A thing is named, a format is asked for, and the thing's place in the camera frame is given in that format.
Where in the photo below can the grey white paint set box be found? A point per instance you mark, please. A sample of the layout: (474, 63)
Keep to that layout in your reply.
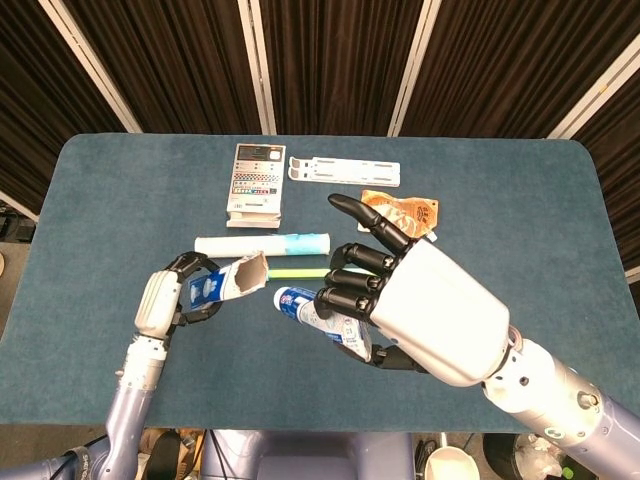
(255, 180)

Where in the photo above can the white roll with blue label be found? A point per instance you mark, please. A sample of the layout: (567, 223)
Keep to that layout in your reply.
(225, 245)

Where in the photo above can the white folding stand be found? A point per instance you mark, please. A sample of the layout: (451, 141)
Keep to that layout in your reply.
(350, 171)

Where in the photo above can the blue white toothpaste box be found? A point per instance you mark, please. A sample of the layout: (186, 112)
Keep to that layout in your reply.
(227, 280)

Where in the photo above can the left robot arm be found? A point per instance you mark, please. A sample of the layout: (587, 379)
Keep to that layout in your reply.
(130, 400)

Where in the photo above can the black trash bin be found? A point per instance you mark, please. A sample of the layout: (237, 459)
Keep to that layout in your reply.
(500, 455)

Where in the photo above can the purple robot base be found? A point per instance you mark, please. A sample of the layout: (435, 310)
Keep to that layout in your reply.
(310, 460)

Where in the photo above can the white bowl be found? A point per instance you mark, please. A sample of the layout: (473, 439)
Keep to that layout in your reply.
(450, 465)

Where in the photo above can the teal table mat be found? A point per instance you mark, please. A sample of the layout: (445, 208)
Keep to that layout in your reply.
(100, 200)

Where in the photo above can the orange spout pouch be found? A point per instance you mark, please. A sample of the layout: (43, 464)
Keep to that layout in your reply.
(420, 210)

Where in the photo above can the dark curtain partition panel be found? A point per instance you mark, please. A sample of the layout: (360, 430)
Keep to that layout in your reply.
(175, 65)
(340, 65)
(30, 125)
(500, 65)
(620, 175)

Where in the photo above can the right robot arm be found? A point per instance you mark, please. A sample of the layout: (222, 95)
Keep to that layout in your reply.
(565, 410)

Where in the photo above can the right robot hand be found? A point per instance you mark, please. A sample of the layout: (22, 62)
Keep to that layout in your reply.
(440, 310)

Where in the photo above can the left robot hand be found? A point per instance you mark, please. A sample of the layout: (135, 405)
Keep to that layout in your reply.
(155, 305)

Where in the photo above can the green teal long applicator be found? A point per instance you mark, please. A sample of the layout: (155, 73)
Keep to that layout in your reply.
(300, 273)

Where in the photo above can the cardboard box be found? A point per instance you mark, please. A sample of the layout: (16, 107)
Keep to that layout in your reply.
(192, 450)

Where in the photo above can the white blue toothpaste tube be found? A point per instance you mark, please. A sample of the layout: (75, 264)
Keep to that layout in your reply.
(310, 312)

